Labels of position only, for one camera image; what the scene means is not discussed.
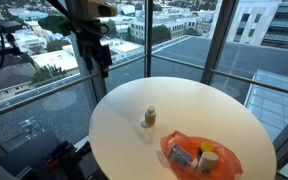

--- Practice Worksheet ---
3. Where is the white cup in bag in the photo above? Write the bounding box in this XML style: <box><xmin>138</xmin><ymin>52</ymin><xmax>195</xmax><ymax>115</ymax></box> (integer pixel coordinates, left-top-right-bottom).
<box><xmin>196</xmin><ymin>151</ymin><xmax>220</xmax><ymax>175</ymax></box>

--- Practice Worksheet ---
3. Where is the dark bottle with yellow lid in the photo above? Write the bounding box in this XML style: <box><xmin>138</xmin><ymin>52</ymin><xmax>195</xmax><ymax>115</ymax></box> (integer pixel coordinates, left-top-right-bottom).
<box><xmin>196</xmin><ymin>141</ymin><xmax>215</xmax><ymax>160</ymax></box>

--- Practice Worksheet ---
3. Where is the orange plastic bag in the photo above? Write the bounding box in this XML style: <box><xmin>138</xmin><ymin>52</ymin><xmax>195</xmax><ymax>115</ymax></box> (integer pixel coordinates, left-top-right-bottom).
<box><xmin>159</xmin><ymin>130</ymin><xmax>244</xmax><ymax>180</ymax></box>

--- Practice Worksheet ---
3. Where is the blue and white box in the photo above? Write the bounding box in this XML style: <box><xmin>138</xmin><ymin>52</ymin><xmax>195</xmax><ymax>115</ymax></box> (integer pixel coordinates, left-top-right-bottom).
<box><xmin>166</xmin><ymin>143</ymin><xmax>199</xmax><ymax>169</ymax></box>

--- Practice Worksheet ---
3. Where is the metal window handrail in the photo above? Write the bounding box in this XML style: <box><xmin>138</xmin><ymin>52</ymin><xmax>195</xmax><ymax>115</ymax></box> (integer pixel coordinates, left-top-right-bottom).
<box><xmin>0</xmin><ymin>54</ymin><xmax>148</xmax><ymax>122</ymax></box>
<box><xmin>150</xmin><ymin>53</ymin><xmax>288</xmax><ymax>99</ymax></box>

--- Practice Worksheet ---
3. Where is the black robot stand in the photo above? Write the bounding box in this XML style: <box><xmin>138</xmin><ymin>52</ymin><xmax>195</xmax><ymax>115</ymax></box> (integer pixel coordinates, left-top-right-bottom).
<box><xmin>0</xmin><ymin>131</ymin><xmax>100</xmax><ymax>180</ymax></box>

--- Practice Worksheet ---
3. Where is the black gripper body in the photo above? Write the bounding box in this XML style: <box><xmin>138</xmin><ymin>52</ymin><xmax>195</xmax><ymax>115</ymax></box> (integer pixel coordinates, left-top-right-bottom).
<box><xmin>76</xmin><ymin>31</ymin><xmax>114</xmax><ymax>68</ymax></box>

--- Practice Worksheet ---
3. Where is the black camera on mount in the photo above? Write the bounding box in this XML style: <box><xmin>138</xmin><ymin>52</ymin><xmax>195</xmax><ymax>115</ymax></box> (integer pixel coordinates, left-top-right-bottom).
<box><xmin>0</xmin><ymin>19</ymin><xmax>24</xmax><ymax>58</ymax></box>

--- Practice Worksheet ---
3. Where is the supplement bottle with white cap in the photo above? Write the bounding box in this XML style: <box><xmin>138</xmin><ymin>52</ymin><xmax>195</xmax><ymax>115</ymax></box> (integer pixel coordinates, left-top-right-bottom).
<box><xmin>144</xmin><ymin>104</ymin><xmax>157</xmax><ymax>128</ymax></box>

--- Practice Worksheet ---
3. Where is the grey window mullion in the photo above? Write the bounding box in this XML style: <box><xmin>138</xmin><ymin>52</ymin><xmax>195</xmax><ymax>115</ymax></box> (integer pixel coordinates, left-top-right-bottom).
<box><xmin>199</xmin><ymin>0</ymin><xmax>240</xmax><ymax>86</ymax></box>
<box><xmin>144</xmin><ymin>0</ymin><xmax>154</xmax><ymax>79</ymax></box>

